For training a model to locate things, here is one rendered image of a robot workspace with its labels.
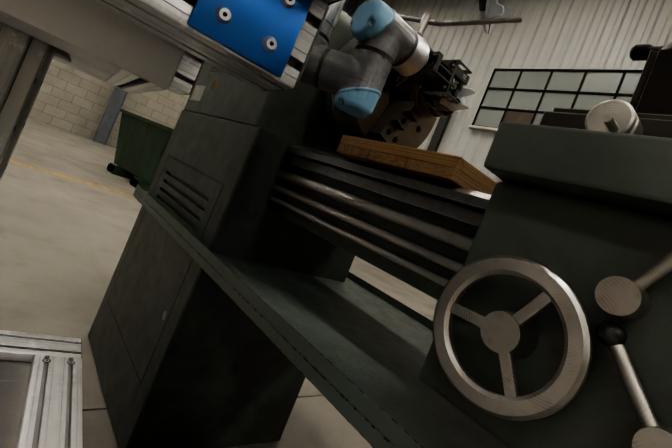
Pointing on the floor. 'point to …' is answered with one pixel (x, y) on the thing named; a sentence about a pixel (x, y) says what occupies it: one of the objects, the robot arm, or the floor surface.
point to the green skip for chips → (139, 149)
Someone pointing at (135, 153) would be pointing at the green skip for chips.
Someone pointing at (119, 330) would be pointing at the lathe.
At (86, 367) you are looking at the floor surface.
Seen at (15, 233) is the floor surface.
